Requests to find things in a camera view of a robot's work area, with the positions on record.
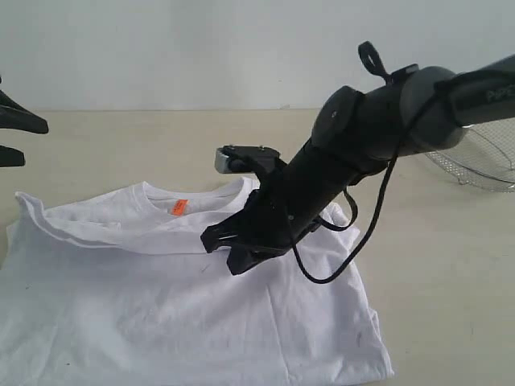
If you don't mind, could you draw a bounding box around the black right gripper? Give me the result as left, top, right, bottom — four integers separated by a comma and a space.
200, 164, 322, 276

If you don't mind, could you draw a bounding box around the white t-shirt red print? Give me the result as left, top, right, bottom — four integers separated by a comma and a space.
1, 177, 393, 385

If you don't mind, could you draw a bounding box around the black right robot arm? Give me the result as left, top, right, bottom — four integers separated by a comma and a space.
200, 42, 514, 275

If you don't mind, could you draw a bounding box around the black right camera cable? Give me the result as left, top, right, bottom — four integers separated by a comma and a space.
291, 39, 464, 285

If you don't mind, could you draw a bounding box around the metal wire mesh basket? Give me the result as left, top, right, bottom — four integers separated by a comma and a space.
426, 118, 514, 193

